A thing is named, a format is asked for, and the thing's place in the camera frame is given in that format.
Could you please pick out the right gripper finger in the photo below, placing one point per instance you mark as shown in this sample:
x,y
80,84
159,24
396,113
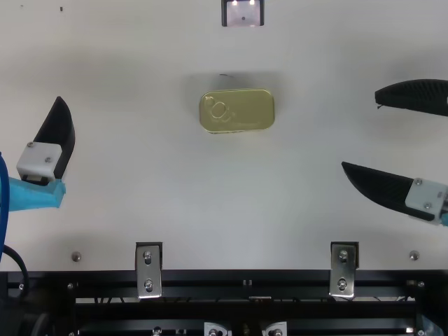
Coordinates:
x,y
416,96

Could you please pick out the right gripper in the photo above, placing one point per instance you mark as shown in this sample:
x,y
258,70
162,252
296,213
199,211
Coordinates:
x,y
445,220

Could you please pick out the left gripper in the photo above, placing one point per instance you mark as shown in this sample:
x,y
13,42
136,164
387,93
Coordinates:
x,y
35,196

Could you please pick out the gold rectangular tin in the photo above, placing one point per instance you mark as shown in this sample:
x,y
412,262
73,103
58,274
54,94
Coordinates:
x,y
238,110

